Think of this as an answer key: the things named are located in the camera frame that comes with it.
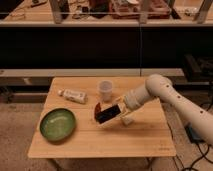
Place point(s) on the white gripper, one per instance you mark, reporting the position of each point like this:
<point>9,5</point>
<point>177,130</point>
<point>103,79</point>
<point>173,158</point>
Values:
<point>123,111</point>

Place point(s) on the black rectangular eraser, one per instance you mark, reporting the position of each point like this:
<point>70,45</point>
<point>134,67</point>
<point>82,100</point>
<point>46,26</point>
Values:
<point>107,114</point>

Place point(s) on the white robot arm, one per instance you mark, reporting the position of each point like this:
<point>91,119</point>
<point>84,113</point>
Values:
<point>158,86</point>

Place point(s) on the green ceramic bowl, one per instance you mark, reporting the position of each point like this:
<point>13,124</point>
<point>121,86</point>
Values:
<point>57,124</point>

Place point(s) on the dark red chili pepper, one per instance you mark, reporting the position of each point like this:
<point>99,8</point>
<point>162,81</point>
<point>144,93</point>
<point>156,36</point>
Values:
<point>97,110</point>

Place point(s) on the small beige block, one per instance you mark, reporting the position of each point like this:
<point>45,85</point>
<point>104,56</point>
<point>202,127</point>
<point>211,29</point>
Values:
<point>127,120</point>

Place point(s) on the white tube with label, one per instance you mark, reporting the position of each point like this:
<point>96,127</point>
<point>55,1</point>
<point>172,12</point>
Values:
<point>74,96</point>

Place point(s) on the wooden table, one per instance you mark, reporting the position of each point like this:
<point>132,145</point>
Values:
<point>147,136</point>

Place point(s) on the black box on floor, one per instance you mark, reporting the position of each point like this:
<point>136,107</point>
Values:
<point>192,135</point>

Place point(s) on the red tray on shelf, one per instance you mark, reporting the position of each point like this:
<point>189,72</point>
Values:
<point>133,8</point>

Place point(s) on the long background shelf bench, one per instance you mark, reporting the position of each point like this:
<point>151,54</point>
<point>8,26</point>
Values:
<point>88,72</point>

